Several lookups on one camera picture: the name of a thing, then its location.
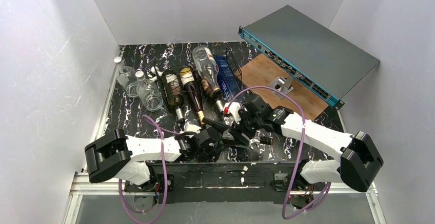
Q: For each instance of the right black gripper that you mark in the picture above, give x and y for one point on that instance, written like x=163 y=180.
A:
x=239 y=127

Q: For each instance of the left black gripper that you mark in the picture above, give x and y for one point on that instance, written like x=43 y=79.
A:
x=211 y=140

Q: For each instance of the clear bottle dark label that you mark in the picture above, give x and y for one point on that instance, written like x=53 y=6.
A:
x=148 y=92

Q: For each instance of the clear bottle gold label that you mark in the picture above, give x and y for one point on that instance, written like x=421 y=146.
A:
x=260 y=141

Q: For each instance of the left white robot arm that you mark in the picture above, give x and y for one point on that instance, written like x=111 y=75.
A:
x=117 y=155

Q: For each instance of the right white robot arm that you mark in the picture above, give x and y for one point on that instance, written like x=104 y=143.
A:
x=355 y=160

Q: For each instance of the blue label clear bottle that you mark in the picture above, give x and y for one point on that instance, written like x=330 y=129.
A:
x=229 y=76

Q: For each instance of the dark wine bottle gold cap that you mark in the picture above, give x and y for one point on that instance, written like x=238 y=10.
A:
x=193 y=94

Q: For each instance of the dark wine bottle silver cap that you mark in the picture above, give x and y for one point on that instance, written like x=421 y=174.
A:
x=174 y=94

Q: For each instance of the clear bottle brown neck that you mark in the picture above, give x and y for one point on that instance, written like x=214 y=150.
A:
x=207 y=68

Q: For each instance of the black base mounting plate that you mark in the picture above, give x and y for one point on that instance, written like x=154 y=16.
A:
x=226 y=182

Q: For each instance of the brown wooden board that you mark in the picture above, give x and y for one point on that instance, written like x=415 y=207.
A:
x=261 y=71

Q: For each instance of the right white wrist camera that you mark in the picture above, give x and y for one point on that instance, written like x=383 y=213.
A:
x=236 y=113

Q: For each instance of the black wire wine rack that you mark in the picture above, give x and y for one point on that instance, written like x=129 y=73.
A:
x=178 y=62

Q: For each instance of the grey metal bracket stand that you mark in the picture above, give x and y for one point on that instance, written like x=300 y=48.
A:
x=283 y=85

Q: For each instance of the teal network switch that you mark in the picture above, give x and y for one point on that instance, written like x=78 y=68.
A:
x=322 y=61

